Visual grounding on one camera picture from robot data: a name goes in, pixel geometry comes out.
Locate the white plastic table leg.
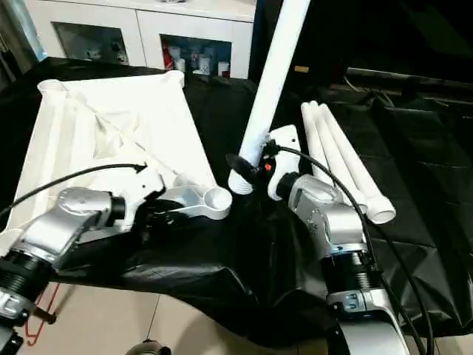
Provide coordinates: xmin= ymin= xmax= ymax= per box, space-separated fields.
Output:
xmin=308 ymin=101 xmax=370 ymax=215
xmin=227 ymin=0 xmax=311 ymax=196
xmin=318 ymin=103 xmax=397 ymax=225
xmin=299 ymin=101 xmax=333 ymax=178

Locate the black shiny mat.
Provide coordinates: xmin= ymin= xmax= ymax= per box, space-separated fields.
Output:
xmin=0 ymin=55 xmax=473 ymax=345

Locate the long black bar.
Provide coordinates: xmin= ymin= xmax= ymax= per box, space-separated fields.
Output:
xmin=345 ymin=66 xmax=473 ymax=88

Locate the white display cabinet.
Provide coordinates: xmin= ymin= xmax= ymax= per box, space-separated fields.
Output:
xmin=27 ymin=0 xmax=256 ymax=81

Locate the light blue panel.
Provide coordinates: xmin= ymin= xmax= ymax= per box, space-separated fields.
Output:
xmin=20 ymin=0 xmax=49 ymax=62

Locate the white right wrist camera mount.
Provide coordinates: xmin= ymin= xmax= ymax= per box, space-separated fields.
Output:
xmin=266 ymin=124 xmax=301 ymax=203

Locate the black left wrist camera cable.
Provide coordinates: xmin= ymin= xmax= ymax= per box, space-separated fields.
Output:
xmin=0 ymin=162 xmax=149 ymax=223

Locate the black metal table frame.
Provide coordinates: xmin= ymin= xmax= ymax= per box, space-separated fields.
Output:
xmin=31 ymin=308 xmax=58 ymax=325

